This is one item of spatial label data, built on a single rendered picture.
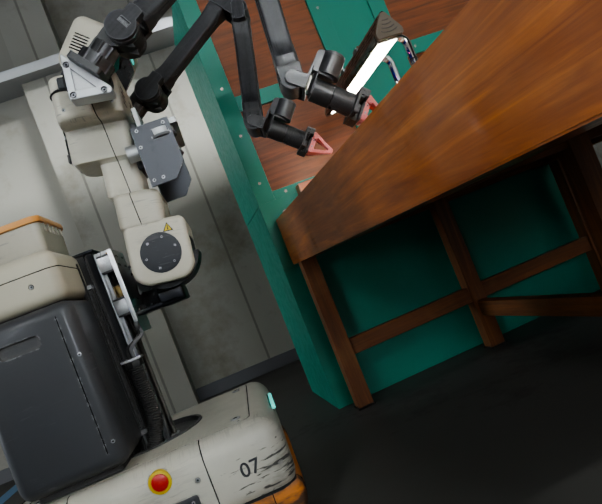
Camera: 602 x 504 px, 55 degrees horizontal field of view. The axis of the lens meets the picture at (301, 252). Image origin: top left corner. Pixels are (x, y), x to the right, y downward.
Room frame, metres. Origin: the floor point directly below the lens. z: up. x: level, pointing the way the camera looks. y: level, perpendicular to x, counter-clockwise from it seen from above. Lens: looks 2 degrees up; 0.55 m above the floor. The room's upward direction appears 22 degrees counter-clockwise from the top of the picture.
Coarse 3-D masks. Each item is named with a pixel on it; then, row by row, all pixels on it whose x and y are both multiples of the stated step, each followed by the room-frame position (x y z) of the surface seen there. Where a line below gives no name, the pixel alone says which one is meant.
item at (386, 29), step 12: (384, 12) 1.53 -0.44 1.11; (372, 24) 1.58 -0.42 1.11; (384, 24) 1.53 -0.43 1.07; (396, 24) 1.53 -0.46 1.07; (372, 36) 1.55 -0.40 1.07; (384, 36) 1.52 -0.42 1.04; (396, 36) 1.55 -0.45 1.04; (360, 48) 1.69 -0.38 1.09; (372, 48) 1.57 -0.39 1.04; (360, 60) 1.67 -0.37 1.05; (348, 72) 1.80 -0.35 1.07; (372, 72) 1.79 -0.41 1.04; (336, 84) 1.98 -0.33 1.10; (348, 84) 1.82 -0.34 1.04
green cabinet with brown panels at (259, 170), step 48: (192, 0) 2.23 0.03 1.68; (288, 0) 2.32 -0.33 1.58; (336, 0) 2.35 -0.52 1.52; (384, 0) 2.40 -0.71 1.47; (432, 0) 2.44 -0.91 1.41; (336, 48) 2.32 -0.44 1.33; (240, 96) 2.23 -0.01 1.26; (384, 96) 2.36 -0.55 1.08; (240, 144) 2.22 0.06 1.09; (336, 144) 2.31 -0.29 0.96; (240, 192) 2.54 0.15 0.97; (288, 192) 2.24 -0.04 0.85
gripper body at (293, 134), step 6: (288, 126) 1.74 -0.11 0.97; (288, 132) 1.73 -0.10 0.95; (294, 132) 1.74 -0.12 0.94; (300, 132) 1.74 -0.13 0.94; (306, 132) 1.72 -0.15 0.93; (288, 138) 1.74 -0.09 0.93; (294, 138) 1.74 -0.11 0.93; (300, 138) 1.74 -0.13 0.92; (288, 144) 1.76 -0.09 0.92; (294, 144) 1.75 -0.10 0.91; (300, 144) 1.74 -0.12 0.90; (306, 144) 1.72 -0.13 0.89; (300, 150) 1.76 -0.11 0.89
